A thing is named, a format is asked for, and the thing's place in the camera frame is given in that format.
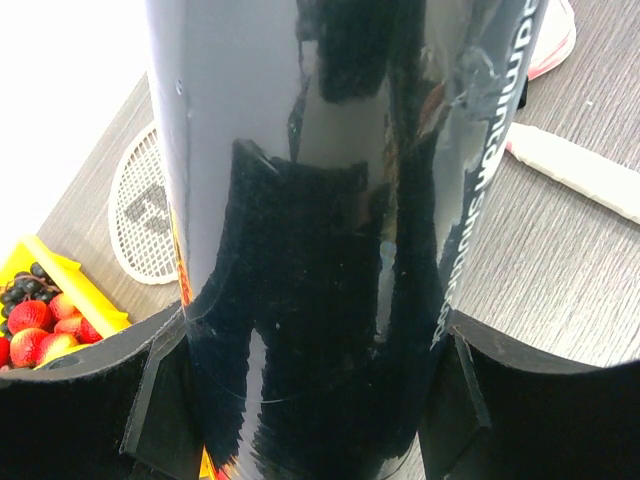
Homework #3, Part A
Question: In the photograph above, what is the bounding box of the left pink badminton racket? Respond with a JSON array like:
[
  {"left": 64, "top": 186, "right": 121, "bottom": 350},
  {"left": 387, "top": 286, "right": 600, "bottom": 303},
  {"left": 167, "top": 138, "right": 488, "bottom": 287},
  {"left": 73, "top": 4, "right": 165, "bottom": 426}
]
[{"left": 108, "top": 122, "right": 178, "bottom": 285}]

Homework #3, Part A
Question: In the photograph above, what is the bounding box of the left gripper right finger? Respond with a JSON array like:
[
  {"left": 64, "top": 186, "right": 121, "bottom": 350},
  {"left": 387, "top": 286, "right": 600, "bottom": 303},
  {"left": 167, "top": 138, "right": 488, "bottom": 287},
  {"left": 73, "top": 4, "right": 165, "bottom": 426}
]
[{"left": 419, "top": 312, "right": 639, "bottom": 479}]

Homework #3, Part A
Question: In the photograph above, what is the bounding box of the pink racket bag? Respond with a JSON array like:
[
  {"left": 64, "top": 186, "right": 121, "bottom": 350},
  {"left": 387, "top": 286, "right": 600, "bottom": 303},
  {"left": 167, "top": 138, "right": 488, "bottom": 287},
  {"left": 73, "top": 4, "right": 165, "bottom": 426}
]
[{"left": 518, "top": 0, "right": 577, "bottom": 109}]

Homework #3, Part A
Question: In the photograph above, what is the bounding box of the right pink badminton racket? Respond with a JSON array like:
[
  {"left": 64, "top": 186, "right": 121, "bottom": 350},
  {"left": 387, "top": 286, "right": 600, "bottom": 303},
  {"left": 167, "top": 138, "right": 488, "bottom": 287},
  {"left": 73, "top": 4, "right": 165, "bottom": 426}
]
[{"left": 506, "top": 123, "right": 639, "bottom": 224}]

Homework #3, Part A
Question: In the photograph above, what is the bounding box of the black shuttlecock tube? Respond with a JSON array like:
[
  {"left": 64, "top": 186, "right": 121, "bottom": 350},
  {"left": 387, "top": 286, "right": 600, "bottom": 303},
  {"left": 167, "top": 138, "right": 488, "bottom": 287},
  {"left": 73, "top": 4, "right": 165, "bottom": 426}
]
[{"left": 145, "top": 1, "right": 546, "bottom": 479}]

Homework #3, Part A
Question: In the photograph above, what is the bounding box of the pink badminton racket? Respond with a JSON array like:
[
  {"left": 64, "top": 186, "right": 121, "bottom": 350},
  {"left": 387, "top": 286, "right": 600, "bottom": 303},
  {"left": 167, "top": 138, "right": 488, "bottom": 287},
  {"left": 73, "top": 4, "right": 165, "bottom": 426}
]
[
  {"left": 108, "top": 122, "right": 178, "bottom": 285},
  {"left": 506, "top": 123, "right": 639, "bottom": 224}
]

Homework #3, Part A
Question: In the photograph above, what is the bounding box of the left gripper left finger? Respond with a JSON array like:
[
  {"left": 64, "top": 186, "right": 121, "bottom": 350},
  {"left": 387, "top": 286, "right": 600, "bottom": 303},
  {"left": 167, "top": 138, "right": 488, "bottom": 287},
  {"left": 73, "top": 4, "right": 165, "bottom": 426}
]
[{"left": 0, "top": 302, "right": 204, "bottom": 480}]

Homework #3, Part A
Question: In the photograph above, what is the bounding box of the black grape bunch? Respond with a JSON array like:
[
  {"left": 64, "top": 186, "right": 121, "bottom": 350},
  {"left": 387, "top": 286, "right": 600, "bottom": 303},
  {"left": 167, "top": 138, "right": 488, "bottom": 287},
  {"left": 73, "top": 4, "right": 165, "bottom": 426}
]
[{"left": 1, "top": 262, "right": 61, "bottom": 340}]

